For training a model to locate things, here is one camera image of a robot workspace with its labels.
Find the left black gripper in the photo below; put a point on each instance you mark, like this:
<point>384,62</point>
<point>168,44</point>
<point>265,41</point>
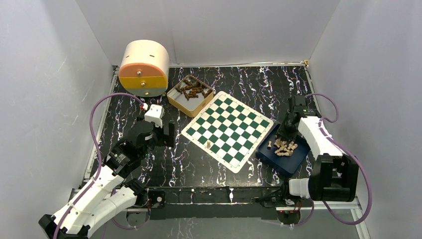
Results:
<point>166,140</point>

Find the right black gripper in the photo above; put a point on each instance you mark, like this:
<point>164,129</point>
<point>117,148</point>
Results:
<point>281,131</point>

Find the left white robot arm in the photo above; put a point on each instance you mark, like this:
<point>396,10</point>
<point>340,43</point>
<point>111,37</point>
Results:
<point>107,193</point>

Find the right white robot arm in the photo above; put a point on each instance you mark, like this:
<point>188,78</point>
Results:
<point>334,176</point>

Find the pile of light chess pieces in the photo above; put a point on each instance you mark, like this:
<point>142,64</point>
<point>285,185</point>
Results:
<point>284,147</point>

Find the pile of dark chess pieces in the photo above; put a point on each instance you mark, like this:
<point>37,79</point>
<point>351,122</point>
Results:
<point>194,89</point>

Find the green white chess board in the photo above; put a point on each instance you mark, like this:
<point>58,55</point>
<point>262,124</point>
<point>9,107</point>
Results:
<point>234,129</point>

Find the dark blue tray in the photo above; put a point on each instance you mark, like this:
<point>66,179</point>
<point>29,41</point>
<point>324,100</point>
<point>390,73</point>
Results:
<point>285,165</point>

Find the tan square tin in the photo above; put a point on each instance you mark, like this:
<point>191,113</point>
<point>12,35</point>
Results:
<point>190,107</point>

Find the cream round drawer box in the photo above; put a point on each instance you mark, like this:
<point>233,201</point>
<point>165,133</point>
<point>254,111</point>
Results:
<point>144,69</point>

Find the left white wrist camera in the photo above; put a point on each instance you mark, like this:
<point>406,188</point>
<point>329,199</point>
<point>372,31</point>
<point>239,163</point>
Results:
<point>155,114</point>

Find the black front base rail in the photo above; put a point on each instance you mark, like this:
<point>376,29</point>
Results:
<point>217,202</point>

